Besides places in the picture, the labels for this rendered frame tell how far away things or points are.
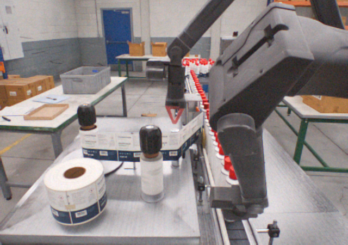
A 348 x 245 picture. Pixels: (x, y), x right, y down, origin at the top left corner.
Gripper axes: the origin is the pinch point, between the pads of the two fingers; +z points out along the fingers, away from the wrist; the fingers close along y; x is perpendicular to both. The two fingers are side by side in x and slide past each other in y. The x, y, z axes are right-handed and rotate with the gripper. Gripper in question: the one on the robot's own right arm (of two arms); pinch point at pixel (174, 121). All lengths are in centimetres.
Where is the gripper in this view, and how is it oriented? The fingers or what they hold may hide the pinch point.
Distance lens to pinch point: 82.8
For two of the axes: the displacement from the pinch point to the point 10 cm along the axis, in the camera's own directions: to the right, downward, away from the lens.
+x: 10.0, 0.4, 0.1
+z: -0.4, 9.4, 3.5
